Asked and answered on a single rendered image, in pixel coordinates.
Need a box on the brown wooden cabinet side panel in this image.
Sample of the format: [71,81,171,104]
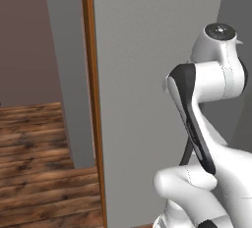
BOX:
[80,0,108,228]

